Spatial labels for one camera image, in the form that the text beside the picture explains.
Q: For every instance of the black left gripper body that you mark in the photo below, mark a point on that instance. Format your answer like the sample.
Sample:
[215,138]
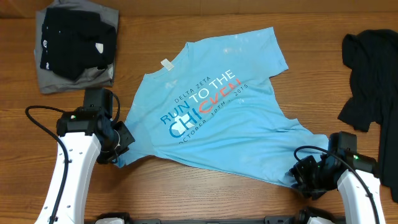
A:
[120,137]

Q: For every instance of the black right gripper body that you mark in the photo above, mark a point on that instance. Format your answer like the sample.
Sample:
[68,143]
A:
[314,182]

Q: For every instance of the light blue printed t-shirt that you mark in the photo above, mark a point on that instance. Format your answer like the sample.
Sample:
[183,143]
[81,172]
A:
[213,107]

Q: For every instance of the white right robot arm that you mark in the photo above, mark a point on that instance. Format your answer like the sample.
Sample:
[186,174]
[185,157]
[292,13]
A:
[341,168]

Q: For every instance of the folded grey garment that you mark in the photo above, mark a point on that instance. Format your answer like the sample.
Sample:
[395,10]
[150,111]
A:
[50,82]

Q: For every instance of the folded black garment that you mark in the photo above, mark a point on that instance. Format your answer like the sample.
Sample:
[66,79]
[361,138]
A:
[73,41]

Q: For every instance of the crumpled black shirt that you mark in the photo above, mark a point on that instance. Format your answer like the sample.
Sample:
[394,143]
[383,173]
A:
[372,57]

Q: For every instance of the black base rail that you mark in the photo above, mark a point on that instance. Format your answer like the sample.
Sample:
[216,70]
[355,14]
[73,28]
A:
[211,221]

